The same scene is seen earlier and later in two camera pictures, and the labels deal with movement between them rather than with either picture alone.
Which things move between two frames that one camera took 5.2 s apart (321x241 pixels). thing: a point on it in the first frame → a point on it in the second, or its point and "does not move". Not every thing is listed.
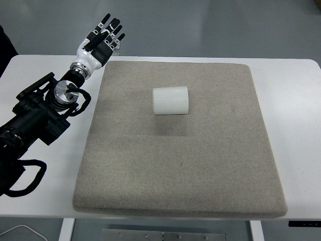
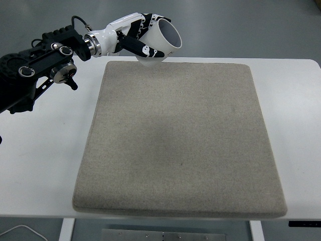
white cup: x=172 y=100 → x=162 y=36
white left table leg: x=66 y=229 does not move
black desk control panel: x=305 y=224 does not move
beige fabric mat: x=216 y=159 does not move
